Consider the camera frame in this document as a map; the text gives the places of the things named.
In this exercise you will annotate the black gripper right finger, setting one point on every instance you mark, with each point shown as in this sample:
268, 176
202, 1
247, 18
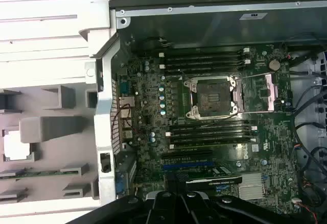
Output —
194, 208

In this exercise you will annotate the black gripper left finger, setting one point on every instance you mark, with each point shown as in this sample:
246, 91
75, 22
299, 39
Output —
163, 208

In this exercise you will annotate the metal socket cover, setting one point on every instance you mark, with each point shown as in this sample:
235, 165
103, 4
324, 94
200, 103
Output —
271, 91

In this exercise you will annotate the silver CPU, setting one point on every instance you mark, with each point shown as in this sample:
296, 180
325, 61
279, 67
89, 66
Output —
16, 143

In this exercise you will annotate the CPU socket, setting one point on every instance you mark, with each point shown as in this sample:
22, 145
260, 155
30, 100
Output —
212, 96

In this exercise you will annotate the blue expansion slot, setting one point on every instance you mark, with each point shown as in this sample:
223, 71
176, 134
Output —
187, 168

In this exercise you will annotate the black expansion slot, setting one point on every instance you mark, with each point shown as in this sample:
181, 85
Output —
187, 154

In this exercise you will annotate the silver chipset heat sink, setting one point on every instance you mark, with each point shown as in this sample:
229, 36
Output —
251, 187

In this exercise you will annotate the black RAM slot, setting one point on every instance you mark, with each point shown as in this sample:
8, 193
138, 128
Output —
204, 57
204, 63
209, 125
209, 136
209, 142
204, 52
204, 68
209, 130

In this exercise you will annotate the green motherboard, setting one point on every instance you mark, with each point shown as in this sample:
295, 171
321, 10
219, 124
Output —
268, 142

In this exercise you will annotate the green RAM stick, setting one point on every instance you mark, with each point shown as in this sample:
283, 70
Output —
43, 174

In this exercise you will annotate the grey parts rack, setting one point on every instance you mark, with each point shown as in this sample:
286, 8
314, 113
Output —
51, 129

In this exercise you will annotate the round coin battery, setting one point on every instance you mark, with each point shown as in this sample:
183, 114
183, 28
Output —
274, 64

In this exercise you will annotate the black and silver PC case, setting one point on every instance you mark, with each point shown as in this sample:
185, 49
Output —
204, 27

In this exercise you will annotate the beige case latch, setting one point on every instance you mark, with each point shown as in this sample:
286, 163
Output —
97, 17

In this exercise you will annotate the white case wall label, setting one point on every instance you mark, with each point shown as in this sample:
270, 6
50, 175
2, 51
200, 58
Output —
253, 16

